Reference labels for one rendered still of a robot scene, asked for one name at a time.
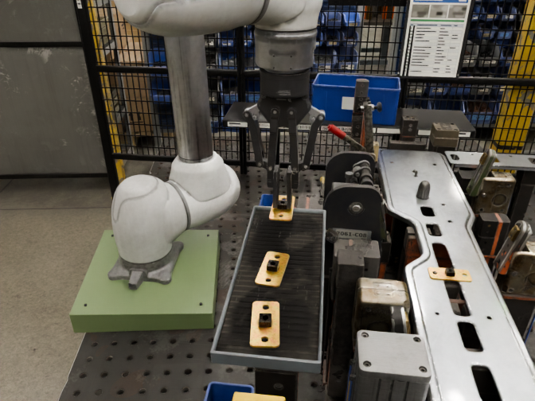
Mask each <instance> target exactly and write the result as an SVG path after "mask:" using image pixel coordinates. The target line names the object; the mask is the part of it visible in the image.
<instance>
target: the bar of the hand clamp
mask: <svg viewBox="0 0 535 401"><path fill-rule="evenodd" d="M375 109H377V111H378V112H381V111H382V105H381V102H378V103H377V105H376V106H374V105H373V104H371V101H369V102H367V101H366V102H363V106H361V107H358V108H357V111H361V112H364V125H365V148H366V152H367V153H374V148H373V114H372V111H374V110H375Z"/></svg>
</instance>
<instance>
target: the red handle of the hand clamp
mask: <svg viewBox="0 0 535 401"><path fill-rule="evenodd" d="M327 128H328V131H330V132H331V133H332V134H334V135H336V136H337V137H339V138H340V139H341V140H342V139H343V140H345V141H346V142H348V143H349V144H350V145H351V146H353V147H355V148H356V149H358V150H360V151H364V152H366V148H365V147H364V146H362V145H361V144H359V143H358V142H356V141H354V140H353V139H352V138H351V137H349V136H348V135H346V133H345V132H344V131H342V130H340V129H339V128H338V127H336V126H335V125H334V124H329V125H328V127H327Z"/></svg>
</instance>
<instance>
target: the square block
mask: <svg viewBox="0 0 535 401"><path fill-rule="evenodd" d="M429 138H430V142H429V147H428V151H432V152H437V153H441V154H443V155H444V156H445V157H446V159H447V156H446V154H445V153H444V151H455V148H456V147H457V145H458V140H459V129H458V127H457V126H456V125H455V124H454V123H432V128H431V132H430V136H429ZM447 161H448V159H447ZM448 163H449V165H450V167H451V166H452V163H450V162H449V161H448Z"/></svg>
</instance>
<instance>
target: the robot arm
mask: <svg viewBox="0 0 535 401"><path fill-rule="evenodd" d="M111 1H114V2H115V5H116V7H117V9H118V11H119V12H120V13H121V14H122V15H123V17H124V18H125V20H126V21H127V22H128V23H129V24H130V25H132V26H134V27H135V28H136V29H140V30H142V31H144V32H146V33H151V34H154V35H158V36H163V37H164V41H165V47H166V59H167V66H168V73H169V79H170V92H171V99H172V105H173V112H174V124H175V130H176V137H177V144H178V156H177V157H176V158H175V159H174V161H173V162H172V165H171V171H170V177H169V180H168V181H167V182H163V181H162V180H160V179H159V178H157V177H154V176H151V175H142V174H141V175H134V176H131V177H129V178H127V179H125V180H124V181H123V182H122V183H120V184H119V186H118V187H117V189H116V191H115V194H114V197H113V201H112V206H111V221H112V227H113V232H114V237H115V242H116V245H117V248H118V252H119V257H118V259H117V261H116V263H115V265H114V266H113V268H112V269H111V270H110V271H109V272H108V274H107V276H108V278H109V279H110V280H112V281H115V280H129V284H128V286H129V288H130V289H131V290H137V289H138V288H139V287H140V285H141V284H142V283H143V281H144V282H158V283H161V284H164V285H166V284H169V283H171V281H172V277H171V275H172V272H173V270H174V266H175V264H176V262H177V259H178V256H179V254H180V252H181V251H182V250H183V248H184V244H183V242H181V241H174V240H175V239H176V238H178V237H179V236H180V235H181V234H182V233H183V232H184V231H186V230H188V229H191V228H195V227H197V226H200V225H202V224H205V223H207V222H209V221H210V220H213V219H215V218H217V217H218V216H221V215H222V214H224V213H225V212H227V211H228V210H229V209H230V208H231V207H232V206H233V205H234V204H235V203H236V201H237V200H238V198H239V195H240V182H239V179H238V177H237V175H236V173H235V172H234V170H233V169H232V168H230V167H229V166H228V165H226V164H224V162H223V159H222V158H221V157H220V156H219V155H218V154H217V153H216V152H215V151H213V138H212V128H211V118H210V108H209V89H208V80H207V69H206V59H205V40H204V35H205V34H211V33H219V32H224V31H228V30H231V29H235V28H237V27H240V26H244V25H255V31H254V34H255V47H256V64H257V65H258V66H259V67H260V98H259V100H258V102H257V104H256V105H254V106H252V107H246V108H245V110H244V113H243V116H244V119H245V120H246V122H247V124H248V126H249V130H250V135H251V139H252V147H253V151H254V155H255V160H256V166H257V167H259V168H261V167H263V168H265V169H266V170H267V186H268V188H273V204H272V207H273V208H277V204H278V200H279V165H276V164H275V163H276V161H275V160H276V151H277V142H278V133H279V127H286V128H288V130H289V139H290V153H291V165H289V166H288V168H287V209H291V205H292V189H297V188H298V187H299V171H301V170H303V169H304V170H308V169H309V168H310V161H311V158H312V154H313V151H314V144H315V141H316V138H317V133H318V129H319V127H320V126H321V125H322V123H323V121H324V120H325V111H324V110H318V109H317V108H315V107H313V106H311V105H312V103H311V101H310V97H309V85H310V69H309V68H310V67H312V66H313V62H314V50H315V49H316V36H317V24H318V16H319V12H320V10H321V8H322V0H111ZM259 111H260V112H261V113H262V115H263V116H264V118H265V119H266V120H267V121H268V123H269V124H270V136H269V146H268V156H267V158H265V156H264V148H263V143H262V138H261V134H260V126H259V122H258V118H259V116H260V115H259ZM308 113H309V114H310V121H311V126H310V132H309V136H308V139H307V146H306V150H305V154H304V158H303V160H301V161H300V160H299V137H298V125H299V124H300V123H301V121H302V120H303V119H304V118H305V116H306V115H307V114H308Z"/></svg>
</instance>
